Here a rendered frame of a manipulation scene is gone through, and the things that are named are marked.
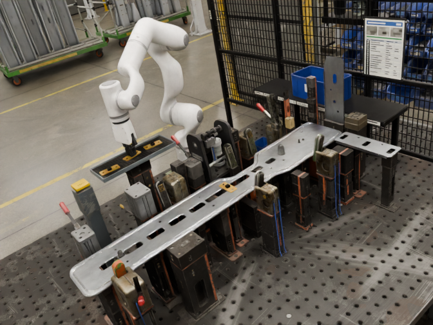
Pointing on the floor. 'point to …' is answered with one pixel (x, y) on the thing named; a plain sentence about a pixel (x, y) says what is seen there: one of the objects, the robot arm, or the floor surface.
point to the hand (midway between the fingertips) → (130, 150)
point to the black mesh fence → (317, 59)
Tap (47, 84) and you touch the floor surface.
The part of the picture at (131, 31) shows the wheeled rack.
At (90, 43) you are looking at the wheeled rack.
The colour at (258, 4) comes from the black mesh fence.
